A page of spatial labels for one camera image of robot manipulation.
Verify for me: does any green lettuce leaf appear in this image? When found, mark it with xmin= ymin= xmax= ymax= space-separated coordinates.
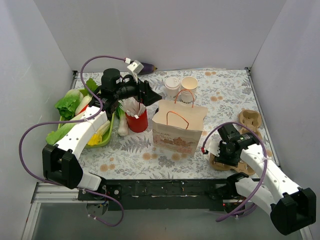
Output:
xmin=54 ymin=89 xmax=84 ymax=120

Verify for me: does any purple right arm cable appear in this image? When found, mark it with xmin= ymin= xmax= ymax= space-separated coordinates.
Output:
xmin=202 ymin=121 xmax=268 ymax=223

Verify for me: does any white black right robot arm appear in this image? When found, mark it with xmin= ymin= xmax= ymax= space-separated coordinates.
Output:
xmin=212 ymin=122 xmax=317 ymax=236

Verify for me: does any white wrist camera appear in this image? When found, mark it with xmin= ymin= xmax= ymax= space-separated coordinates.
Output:
xmin=127 ymin=60 xmax=144 ymax=83
xmin=201 ymin=139 xmax=220 ymax=157

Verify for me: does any brown paper takeout bag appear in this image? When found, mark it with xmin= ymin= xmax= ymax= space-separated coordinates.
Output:
xmin=152 ymin=89 xmax=208 ymax=156

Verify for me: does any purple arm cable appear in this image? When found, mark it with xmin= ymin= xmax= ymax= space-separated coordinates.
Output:
xmin=18 ymin=55 xmax=132 ymax=227
xmin=202 ymin=121 xmax=268 ymax=223

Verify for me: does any napa cabbage lower yellow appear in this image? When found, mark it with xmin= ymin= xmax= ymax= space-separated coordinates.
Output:
xmin=87 ymin=120 xmax=111 ymax=147

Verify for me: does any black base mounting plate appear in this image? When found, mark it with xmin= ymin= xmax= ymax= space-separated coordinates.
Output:
xmin=77 ymin=178 xmax=258 ymax=212

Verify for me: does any green leafy herb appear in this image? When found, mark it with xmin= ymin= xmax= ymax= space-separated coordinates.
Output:
xmin=85 ymin=78 xmax=98 ymax=93

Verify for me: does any green plastic tray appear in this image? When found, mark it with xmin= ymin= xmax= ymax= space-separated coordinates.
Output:
xmin=56 ymin=87 xmax=116 ymax=150

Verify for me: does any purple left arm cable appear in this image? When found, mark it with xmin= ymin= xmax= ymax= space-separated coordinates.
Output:
xmin=18 ymin=55 xmax=132 ymax=227

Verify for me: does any white paper coffee cup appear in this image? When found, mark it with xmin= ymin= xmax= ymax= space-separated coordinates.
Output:
xmin=165 ymin=88 xmax=180 ymax=101

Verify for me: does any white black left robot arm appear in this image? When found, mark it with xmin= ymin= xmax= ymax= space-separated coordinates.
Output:
xmin=42 ymin=68 xmax=162 ymax=200

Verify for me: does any white radish with red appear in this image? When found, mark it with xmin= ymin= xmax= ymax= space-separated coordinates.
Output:
xmin=75 ymin=95 xmax=92 ymax=116

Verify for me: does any aluminium frame rail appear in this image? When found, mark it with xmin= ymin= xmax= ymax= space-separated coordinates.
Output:
xmin=31 ymin=181 xmax=301 ymax=204

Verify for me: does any white plastic cup lid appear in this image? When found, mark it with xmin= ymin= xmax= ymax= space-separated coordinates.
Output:
xmin=164 ymin=77 xmax=181 ymax=90

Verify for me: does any floral patterned table mat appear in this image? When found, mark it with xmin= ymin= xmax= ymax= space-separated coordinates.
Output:
xmin=79 ymin=69 xmax=259 ymax=180

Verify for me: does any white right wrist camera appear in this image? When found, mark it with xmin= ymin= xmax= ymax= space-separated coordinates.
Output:
xmin=201 ymin=139 xmax=220 ymax=157

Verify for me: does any brown cardboard cup carrier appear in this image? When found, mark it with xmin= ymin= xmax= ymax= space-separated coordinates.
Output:
xmin=238 ymin=109 xmax=262 ymax=139

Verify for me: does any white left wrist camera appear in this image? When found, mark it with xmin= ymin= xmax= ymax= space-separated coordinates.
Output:
xmin=127 ymin=60 xmax=144 ymax=83

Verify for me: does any purple eggplant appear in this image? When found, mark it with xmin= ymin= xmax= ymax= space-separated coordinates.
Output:
xmin=138 ymin=62 xmax=158 ymax=76

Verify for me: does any red straw holder cup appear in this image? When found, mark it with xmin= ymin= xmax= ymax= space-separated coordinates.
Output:
xmin=125 ymin=110 xmax=148 ymax=133

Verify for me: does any large green napa cabbage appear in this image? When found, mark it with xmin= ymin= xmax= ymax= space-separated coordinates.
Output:
xmin=45 ymin=123 xmax=76 ymax=145

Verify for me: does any stack of white paper cups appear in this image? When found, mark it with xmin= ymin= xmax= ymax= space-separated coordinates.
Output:
xmin=180 ymin=76 xmax=198 ymax=104

